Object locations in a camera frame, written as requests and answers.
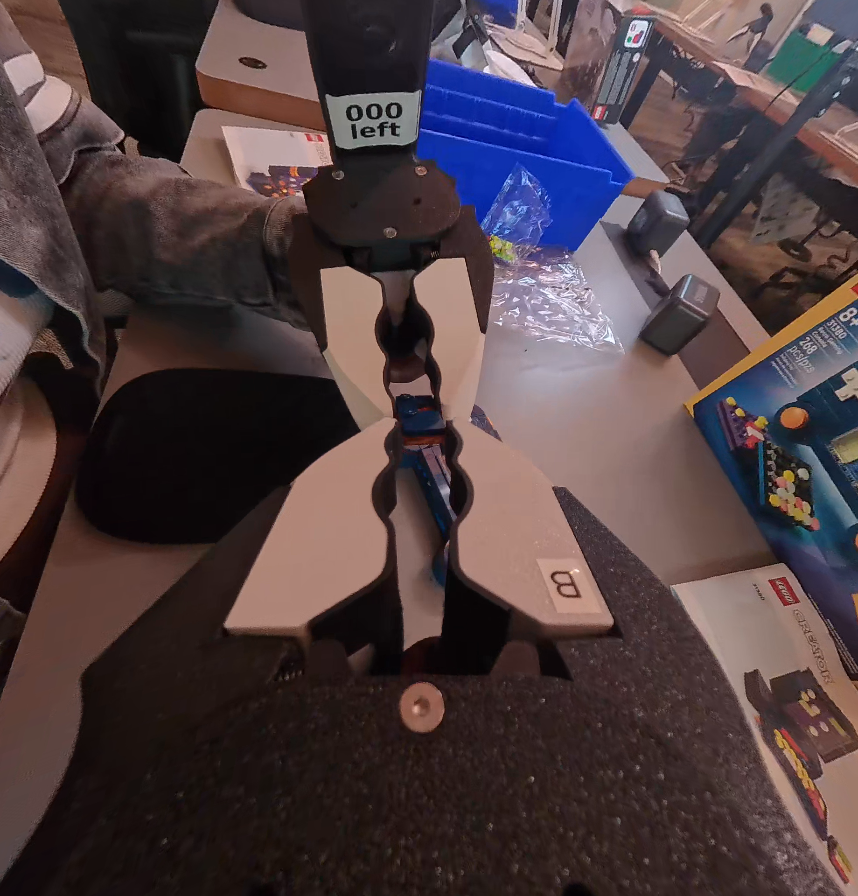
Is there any black quilted pad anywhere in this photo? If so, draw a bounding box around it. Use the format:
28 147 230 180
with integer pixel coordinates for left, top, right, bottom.
75 368 360 546

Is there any person's left forearm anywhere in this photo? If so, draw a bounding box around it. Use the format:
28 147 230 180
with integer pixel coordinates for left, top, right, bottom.
51 150 311 331

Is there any black toy set box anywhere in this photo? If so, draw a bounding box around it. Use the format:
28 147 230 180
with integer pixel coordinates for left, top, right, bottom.
562 6 659 127

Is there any dark blue brick game console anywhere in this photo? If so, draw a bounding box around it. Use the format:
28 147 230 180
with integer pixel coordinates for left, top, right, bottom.
392 393 504 587

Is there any white instruction booklet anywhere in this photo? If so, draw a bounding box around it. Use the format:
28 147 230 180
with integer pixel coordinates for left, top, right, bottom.
670 562 858 896

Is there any large blue plastic bin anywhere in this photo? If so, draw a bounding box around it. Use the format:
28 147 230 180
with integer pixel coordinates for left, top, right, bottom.
415 57 637 253

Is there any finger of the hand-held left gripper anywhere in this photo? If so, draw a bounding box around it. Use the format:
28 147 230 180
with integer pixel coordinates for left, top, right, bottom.
401 257 488 421
320 266 402 431

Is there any dark grey small box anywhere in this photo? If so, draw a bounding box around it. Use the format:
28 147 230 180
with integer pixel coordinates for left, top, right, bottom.
639 273 721 357
625 189 691 257

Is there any white desk with wooden edge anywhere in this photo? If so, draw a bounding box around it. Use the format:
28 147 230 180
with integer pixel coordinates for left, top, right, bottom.
194 0 332 133

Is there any blue yellow toy set box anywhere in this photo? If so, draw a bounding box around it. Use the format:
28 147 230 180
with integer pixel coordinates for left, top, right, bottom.
683 259 858 716

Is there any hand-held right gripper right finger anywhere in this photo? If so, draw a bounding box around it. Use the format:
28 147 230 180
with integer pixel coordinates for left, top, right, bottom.
443 417 616 660

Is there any black metal pole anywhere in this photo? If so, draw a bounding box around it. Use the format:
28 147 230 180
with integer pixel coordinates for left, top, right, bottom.
695 38 858 247

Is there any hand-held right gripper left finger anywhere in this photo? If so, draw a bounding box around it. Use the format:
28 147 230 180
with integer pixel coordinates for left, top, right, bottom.
223 417 403 667

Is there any instruction booklet with purple picture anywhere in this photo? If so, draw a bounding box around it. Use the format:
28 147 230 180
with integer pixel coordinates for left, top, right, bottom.
221 125 335 202

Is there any clear plastic bag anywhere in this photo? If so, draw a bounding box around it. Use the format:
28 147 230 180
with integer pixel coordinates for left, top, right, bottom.
479 163 626 356

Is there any wooden workbench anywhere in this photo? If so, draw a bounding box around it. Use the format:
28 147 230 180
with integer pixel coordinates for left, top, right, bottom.
649 10 858 204

